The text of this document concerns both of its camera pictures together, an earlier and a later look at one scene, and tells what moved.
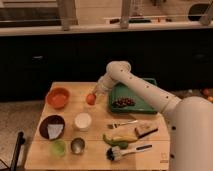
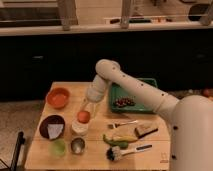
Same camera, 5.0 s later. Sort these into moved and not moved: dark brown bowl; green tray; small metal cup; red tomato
Moved: red tomato
Not moved: dark brown bowl; green tray; small metal cup
